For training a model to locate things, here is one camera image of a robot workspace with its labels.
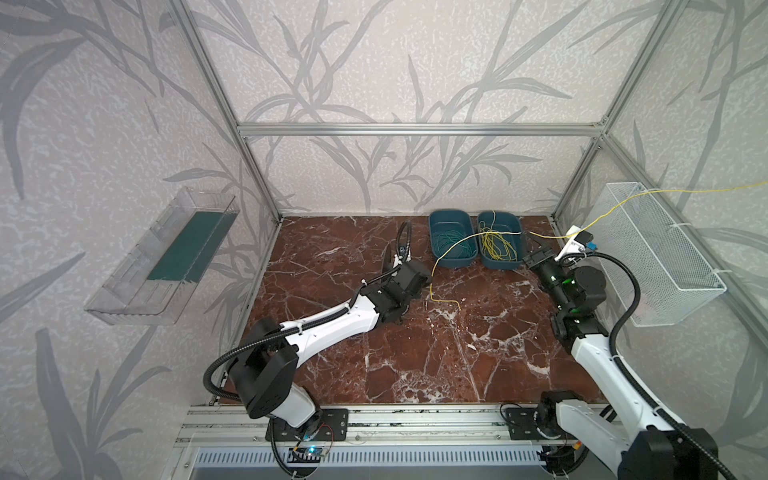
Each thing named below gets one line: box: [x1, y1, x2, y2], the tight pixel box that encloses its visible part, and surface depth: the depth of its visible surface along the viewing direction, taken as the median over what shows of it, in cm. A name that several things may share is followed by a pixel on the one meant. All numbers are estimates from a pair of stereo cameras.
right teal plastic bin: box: [477, 211, 523, 270], surface depth 118 cm
